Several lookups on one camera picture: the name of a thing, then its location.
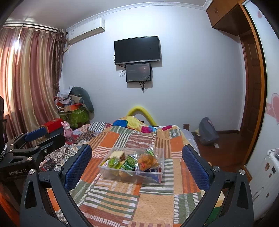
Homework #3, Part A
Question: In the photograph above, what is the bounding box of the yellow white snack packet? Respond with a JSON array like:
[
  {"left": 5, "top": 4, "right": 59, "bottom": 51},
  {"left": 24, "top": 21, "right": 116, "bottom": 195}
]
[{"left": 101, "top": 159, "right": 109, "bottom": 167}]

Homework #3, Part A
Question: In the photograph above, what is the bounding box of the green jelly cup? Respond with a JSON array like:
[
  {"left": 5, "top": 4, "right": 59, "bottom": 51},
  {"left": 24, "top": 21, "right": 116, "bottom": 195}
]
[{"left": 108, "top": 156, "right": 121, "bottom": 169}]

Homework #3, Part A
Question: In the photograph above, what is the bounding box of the sliced bread loaf bag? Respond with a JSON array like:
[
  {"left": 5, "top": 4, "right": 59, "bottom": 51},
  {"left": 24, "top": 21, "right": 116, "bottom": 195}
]
[{"left": 109, "top": 150, "right": 125, "bottom": 161}]

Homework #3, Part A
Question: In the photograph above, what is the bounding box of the blue snack bag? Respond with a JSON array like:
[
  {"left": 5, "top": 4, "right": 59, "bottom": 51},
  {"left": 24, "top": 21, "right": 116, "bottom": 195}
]
[{"left": 142, "top": 168, "right": 162, "bottom": 183}]

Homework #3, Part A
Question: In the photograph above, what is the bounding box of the green snack packet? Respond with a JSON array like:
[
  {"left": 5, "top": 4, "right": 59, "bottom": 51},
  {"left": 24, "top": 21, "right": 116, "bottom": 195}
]
[{"left": 121, "top": 155, "right": 137, "bottom": 171}]

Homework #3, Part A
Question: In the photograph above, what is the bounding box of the orange buns clear bag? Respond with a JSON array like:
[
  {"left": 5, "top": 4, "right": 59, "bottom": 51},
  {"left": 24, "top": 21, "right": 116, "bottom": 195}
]
[{"left": 135, "top": 148, "right": 159, "bottom": 173}]

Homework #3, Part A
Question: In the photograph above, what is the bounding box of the clear plastic storage bin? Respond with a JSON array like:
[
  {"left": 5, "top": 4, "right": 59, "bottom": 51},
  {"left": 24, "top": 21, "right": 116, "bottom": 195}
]
[{"left": 98, "top": 147, "right": 165, "bottom": 184}]

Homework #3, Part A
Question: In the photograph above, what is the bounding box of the red black box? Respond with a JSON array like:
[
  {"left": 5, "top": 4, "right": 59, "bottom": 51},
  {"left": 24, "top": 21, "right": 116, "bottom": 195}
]
[{"left": 42, "top": 118, "right": 63, "bottom": 138}]

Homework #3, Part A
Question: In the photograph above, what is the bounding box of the pink plush toy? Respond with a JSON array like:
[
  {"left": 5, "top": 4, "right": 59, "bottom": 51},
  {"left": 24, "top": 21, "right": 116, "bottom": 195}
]
[{"left": 61, "top": 121, "right": 73, "bottom": 139}]

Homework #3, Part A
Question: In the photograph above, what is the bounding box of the clothes pile with green bag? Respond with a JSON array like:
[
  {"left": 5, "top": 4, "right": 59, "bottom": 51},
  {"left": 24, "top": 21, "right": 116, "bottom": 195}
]
[{"left": 53, "top": 86, "right": 94, "bottom": 129}]

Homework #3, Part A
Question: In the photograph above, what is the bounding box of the patchwork striped bedspread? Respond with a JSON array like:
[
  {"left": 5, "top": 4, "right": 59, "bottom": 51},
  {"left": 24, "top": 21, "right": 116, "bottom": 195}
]
[{"left": 38, "top": 120, "right": 225, "bottom": 227}]

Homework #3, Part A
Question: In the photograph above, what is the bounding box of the striped brown curtain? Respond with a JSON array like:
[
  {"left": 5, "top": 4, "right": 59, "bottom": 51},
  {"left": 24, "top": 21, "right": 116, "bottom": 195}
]
[{"left": 1, "top": 26, "right": 66, "bottom": 139}]

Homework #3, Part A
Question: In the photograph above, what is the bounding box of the grey backpack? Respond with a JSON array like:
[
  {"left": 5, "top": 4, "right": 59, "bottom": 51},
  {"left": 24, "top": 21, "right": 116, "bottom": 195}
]
[{"left": 199, "top": 117, "right": 219, "bottom": 146}]

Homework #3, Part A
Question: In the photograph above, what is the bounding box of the wooden door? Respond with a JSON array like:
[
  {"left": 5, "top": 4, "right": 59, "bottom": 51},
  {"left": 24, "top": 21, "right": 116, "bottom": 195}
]
[{"left": 240, "top": 30, "right": 266, "bottom": 165}]

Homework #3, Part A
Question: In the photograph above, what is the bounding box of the colourful yellow blanket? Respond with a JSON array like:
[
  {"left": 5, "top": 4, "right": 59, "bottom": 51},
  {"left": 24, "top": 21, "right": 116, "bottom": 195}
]
[{"left": 112, "top": 106, "right": 173, "bottom": 133}]

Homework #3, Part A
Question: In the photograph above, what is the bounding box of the white air conditioner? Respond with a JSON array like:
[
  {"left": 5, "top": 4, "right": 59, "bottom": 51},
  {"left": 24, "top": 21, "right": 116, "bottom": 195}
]
[{"left": 68, "top": 17, "right": 105, "bottom": 45}]

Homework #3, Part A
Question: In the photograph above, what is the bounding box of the wooden overhead cabinet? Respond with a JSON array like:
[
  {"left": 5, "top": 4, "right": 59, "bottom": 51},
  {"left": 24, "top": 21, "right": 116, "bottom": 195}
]
[{"left": 206, "top": 0, "right": 251, "bottom": 36}]

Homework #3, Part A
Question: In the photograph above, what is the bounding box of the large wall television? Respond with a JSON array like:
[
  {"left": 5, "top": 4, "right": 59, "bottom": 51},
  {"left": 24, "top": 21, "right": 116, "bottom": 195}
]
[{"left": 114, "top": 36, "right": 161, "bottom": 65}]

